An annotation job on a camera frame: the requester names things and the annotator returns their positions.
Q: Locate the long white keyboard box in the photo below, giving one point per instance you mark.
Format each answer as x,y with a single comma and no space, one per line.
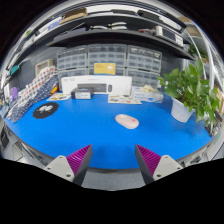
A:
96,81

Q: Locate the green plant in white pot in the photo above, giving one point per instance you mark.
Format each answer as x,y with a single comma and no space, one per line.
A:
190,86

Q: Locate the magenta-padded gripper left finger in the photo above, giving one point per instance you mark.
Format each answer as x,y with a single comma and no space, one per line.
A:
78,160

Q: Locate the yellow blue box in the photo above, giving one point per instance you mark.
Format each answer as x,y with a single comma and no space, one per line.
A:
104,68

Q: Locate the pink computer mouse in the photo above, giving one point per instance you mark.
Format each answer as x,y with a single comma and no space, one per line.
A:
126,121

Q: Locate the white blue glove box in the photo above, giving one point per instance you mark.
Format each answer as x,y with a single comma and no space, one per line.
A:
146,96

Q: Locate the cartoon sticker sheet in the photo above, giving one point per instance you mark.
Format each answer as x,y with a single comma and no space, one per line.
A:
124,99

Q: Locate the light wooden crate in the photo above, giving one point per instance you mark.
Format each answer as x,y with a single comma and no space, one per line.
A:
43,66

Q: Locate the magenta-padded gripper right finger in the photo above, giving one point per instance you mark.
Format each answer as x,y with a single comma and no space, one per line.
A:
148,160

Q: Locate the dark wall shelf unit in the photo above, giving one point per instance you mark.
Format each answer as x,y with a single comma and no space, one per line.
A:
110,35

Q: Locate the black round mouse pad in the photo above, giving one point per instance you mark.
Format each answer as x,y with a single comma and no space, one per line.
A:
45,110

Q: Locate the small black box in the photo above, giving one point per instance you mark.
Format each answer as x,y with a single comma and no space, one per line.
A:
81,94

